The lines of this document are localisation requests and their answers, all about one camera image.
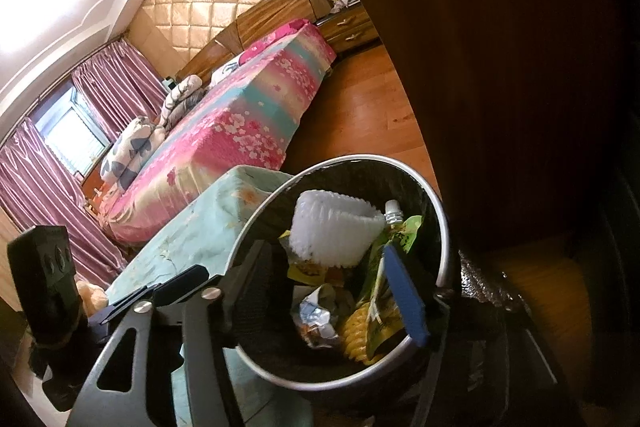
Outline green apple juice pouch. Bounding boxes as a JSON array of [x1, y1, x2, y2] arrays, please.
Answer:
[[362, 199, 422, 365]]

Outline yellow foam fruit net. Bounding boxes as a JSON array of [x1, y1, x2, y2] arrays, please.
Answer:
[[340, 303, 383, 366]]

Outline grey paper ball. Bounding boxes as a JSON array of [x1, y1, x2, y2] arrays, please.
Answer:
[[294, 284, 340, 349]]

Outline white foam fruit net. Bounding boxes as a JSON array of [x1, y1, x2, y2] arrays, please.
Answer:
[[288, 190, 386, 268]]

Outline beige plush teddy bear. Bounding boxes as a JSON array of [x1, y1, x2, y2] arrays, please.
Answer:
[[76, 280, 108, 317]]

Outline yellow snack wrapper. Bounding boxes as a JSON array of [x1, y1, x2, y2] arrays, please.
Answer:
[[279, 231, 346, 287]]

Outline pink curtain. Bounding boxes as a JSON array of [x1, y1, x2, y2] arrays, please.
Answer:
[[1, 38, 166, 287]]

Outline teal floral bedspread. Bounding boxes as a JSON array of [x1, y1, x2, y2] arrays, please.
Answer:
[[106, 166, 314, 426]]

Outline folded grey patterned quilt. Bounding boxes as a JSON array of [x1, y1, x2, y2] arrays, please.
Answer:
[[100, 116, 166, 191]]

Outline window with blinds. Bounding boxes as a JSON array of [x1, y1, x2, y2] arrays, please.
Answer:
[[32, 81, 111, 180]]

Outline pink floral bed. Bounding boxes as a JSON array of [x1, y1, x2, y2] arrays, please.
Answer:
[[99, 22, 335, 246]]

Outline wooden nightstand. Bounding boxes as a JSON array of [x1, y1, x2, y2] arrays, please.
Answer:
[[316, 2, 380, 55]]

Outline wooden headboard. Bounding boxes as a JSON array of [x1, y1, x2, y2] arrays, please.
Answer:
[[176, 0, 332, 81]]

